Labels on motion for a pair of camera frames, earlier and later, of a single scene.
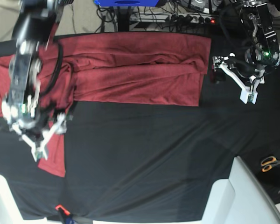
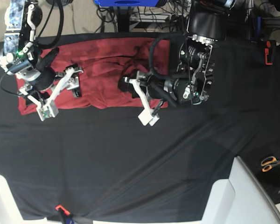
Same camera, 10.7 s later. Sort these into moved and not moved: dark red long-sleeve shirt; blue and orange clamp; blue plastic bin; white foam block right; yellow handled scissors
Moved: dark red long-sleeve shirt
Not moved: blue and orange clamp; yellow handled scissors; blue plastic bin; white foam block right
